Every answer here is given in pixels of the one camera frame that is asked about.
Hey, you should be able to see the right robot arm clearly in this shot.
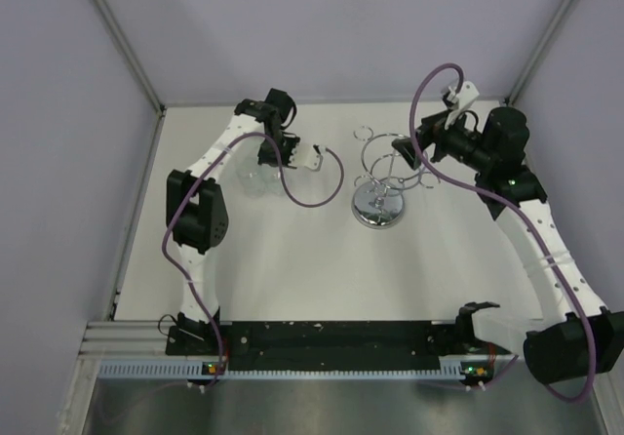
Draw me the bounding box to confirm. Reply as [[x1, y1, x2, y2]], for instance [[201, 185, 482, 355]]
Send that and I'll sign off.
[[392, 106, 623, 388]]

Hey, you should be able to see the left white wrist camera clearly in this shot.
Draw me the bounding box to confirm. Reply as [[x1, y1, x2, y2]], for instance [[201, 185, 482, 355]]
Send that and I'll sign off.
[[289, 143, 324, 172]]

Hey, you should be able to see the clear wine glass four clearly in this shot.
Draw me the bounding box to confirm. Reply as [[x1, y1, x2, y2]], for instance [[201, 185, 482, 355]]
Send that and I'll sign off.
[[253, 166, 286, 197]]

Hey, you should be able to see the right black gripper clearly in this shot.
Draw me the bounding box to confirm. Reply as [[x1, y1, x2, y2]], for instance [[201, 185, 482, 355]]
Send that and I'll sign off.
[[392, 105, 493, 173]]

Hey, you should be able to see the aluminium frame post left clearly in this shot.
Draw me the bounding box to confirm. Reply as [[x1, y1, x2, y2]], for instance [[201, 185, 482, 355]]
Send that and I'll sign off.
[[90, 0, 165, 116]]

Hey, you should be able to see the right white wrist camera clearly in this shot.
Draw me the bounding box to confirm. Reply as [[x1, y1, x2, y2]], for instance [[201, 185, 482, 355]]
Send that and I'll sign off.
[[442, 81, 480, 129]]

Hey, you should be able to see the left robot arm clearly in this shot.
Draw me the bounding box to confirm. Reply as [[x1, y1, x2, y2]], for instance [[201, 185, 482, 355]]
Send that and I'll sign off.
[[161, 88, 305, 356]]

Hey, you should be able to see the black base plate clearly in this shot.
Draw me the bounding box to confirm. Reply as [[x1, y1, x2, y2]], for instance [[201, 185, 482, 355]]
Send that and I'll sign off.
[[165, 315, 508, 372]]

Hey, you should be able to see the grey cable duct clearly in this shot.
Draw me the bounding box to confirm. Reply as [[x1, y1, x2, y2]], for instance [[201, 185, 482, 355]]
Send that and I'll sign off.
[[97, 360, 488, 381]]

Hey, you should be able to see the chrome wine glass rack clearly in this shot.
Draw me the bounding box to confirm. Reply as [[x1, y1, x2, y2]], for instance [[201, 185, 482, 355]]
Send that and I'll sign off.
[[351, 126, 434, 230]]

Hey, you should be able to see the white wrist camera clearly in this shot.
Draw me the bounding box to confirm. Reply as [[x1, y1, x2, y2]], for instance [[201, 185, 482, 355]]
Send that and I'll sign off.
[[289, 143, 324, 172], [442, 81, 480, 129]]

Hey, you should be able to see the clear wine glass one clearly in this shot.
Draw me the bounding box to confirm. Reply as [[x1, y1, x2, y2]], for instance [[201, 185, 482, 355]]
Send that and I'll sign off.
[[236, 159, 265, 197]]

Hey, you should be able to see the aluminium frame post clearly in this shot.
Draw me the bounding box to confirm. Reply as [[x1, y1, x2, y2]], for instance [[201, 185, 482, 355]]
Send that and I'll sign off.
[[90, 0, 165, 116], [502, 0, 580, 106]]

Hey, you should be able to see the aluminium frame post right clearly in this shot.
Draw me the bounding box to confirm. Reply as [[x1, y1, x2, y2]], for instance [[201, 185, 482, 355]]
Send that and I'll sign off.
[[502, 0, 580, 106]]

